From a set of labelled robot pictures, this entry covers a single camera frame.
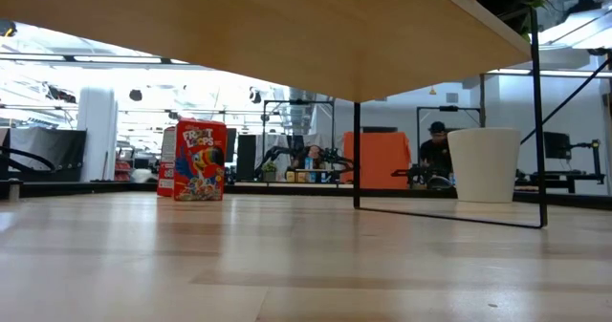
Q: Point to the red Froot Loops cereal box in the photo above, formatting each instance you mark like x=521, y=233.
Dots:
x=201, y=169
x=166, y=169

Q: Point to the black background robot arm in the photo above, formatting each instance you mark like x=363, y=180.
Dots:
x=275, y=152
x=337, y=157
x=416, y=174

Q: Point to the wooden shelf with black legs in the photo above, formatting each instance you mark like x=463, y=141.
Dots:
x=239, y=26

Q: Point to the black monitor on stand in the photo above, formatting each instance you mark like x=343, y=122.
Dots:
x=557, y=145

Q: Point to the person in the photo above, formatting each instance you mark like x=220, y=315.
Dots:
x=436, y=155
x=311, y=158

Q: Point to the white plant pot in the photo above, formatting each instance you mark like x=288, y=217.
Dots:
x=483, y=169

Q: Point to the orange panel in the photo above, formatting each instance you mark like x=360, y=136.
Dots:
x=378, y=159

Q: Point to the small potted plant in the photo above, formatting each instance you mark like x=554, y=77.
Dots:
x=269, y=171

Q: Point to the black upright panel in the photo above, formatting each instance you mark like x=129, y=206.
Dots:
x=246, y=155

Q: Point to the white pillar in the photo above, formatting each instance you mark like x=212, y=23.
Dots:
x=98, y=135

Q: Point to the dark grey covered bench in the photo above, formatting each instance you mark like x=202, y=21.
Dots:
x=52, y=150

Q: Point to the black metal rig frame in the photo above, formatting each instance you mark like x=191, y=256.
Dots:
x=296, y=101
x=449, y=108

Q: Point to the black metal table frame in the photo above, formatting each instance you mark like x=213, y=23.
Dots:
x=119, y=186

